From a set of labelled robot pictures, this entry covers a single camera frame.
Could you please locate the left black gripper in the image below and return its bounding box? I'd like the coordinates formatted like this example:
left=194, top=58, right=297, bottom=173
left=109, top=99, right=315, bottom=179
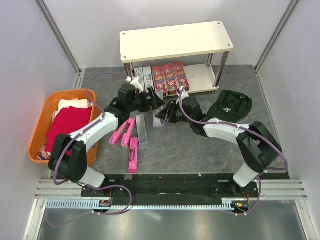
left=128, top=86, right=165, bottom=113

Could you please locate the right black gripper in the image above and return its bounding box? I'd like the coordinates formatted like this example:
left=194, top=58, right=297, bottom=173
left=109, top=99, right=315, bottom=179
left=155, top=99, right=193, bottom=125

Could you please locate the silver Protefix toothpaste box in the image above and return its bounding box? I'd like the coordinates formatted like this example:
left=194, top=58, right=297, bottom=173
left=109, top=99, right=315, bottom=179
left=152, top=91, right=165, bottom=128

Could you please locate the silver red toothpaste box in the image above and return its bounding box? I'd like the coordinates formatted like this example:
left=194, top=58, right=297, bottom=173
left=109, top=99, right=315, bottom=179
left=151, top=65, right=167, bottom=97

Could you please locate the red 3D toothpaste box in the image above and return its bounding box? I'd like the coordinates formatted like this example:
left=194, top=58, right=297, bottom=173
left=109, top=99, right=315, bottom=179
left=162, top=64, right=178, bottom=95
left=172, top=61, right=190, bottom=91

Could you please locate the silver toothpaste box small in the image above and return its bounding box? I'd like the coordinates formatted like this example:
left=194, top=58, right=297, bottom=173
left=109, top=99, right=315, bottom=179
left=135, top=114, right=148, bottom=147

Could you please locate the purple silver toothpaste box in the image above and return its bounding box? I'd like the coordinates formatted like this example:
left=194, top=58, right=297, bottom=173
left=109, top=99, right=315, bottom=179
left=142, top=66, right=154, bottom=92
left=134, top=67, right=144, bottom=80

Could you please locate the pink toothpaste box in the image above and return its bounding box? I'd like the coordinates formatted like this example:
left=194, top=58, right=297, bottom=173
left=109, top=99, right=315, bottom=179
left=108, top=120, right=128, bottom=146
left=128, top=137, right=139, bottom=174
left=120, top=118, right=136, bottom=148

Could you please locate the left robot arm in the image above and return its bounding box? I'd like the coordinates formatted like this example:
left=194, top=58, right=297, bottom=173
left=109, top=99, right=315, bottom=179
left=48, top=83, right=165, bottom=197

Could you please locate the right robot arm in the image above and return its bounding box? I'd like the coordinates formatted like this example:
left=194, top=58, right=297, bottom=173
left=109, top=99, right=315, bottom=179
left=156, top=96, right=283, bottom=197

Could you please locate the white two-tier shelf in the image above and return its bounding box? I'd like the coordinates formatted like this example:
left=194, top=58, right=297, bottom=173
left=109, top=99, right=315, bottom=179
left=119, top=21, right=234, bottom=94

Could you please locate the black baseball cap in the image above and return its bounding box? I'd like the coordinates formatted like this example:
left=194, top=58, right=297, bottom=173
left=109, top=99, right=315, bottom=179
left=207, top=90, right=253, bottom=123

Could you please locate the white pink cloth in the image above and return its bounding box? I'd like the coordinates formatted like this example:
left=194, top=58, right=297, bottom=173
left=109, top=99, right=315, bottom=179
left=52, top=98, right=93, bottom=122

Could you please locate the red cloth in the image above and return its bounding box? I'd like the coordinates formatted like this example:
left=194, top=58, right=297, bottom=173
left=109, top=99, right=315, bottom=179
left=45, top=106, right=92, bottom=153

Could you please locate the orange plastic bin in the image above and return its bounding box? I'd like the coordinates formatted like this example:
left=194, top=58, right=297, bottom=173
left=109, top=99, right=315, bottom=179
left=27, top=88, right=97, bottom=165

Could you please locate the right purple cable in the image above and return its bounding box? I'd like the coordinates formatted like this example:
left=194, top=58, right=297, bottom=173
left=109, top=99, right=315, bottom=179
left=176, top=87, right=290, bottom=218

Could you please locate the purple cable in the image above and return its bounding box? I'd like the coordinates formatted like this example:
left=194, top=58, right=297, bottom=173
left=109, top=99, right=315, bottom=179
left=176, top=87, right=290, bottom=218
left=46, top=72, right=133, bottom=227

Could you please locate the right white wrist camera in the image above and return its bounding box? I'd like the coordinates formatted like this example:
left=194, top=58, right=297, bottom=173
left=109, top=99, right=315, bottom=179
left=176, top=86, right=189, bottom=101

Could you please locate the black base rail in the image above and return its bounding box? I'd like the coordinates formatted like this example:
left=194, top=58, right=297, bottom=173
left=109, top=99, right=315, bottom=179
left=81, top=172, right=260, bottom=201

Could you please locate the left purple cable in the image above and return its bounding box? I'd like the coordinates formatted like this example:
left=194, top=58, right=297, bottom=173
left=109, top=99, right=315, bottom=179
left=46, top=72, right=133, bottom=227

